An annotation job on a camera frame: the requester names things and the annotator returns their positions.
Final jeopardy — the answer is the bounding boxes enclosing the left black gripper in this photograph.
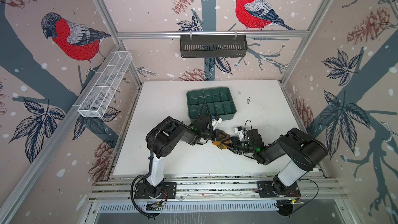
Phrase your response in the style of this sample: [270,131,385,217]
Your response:
[199,131,227,144]

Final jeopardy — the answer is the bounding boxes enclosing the olive striped sock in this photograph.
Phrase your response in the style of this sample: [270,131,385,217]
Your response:
[212,129,232,150]

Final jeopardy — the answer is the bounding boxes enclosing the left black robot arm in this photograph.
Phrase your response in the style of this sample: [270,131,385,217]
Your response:
[144,115,222,198]

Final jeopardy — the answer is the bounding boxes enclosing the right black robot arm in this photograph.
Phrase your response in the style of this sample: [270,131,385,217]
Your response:
[227,128,328,197]

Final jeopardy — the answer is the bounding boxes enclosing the green compartment tray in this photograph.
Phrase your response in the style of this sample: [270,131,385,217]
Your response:
[186,87,237,121]

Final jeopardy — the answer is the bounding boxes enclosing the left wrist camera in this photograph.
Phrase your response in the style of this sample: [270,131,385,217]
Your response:
[197,115,222,131]

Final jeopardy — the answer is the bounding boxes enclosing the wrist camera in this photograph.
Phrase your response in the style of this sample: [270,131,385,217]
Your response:
[234,127,264,146]
[197,115,222,131]

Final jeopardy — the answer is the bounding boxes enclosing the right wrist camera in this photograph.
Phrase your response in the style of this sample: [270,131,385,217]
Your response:
[234,127,264,146]

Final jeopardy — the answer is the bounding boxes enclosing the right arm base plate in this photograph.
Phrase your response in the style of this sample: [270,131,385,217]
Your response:
[256,180,301,198]

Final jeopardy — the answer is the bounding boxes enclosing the aluminium mounting rail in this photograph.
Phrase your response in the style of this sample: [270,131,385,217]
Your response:
[88,173,348,202]

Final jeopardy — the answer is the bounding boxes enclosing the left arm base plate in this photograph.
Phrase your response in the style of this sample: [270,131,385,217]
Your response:
[133,181,177,200]

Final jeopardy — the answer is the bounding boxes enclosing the right base black cable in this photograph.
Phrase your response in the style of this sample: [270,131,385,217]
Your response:
[275,178,320,218]

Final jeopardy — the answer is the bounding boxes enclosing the base black cable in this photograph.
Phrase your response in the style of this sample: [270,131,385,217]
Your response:
[275,178,320,218]
[130,175,162,219]

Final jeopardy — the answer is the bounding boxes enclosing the left base black cable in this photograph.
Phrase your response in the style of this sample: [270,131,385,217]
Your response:
[130,175,162,219]

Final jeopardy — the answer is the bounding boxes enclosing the black hanging wire basket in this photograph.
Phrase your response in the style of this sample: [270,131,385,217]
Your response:
[180,35,248,58]

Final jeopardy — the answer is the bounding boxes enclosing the horizontal aluminium frame bar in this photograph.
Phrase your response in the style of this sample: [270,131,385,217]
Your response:
[117,30,309,40]

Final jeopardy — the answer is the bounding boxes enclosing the white mesh wall shelf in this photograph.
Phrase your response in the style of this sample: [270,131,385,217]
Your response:
[78,51,132,118]

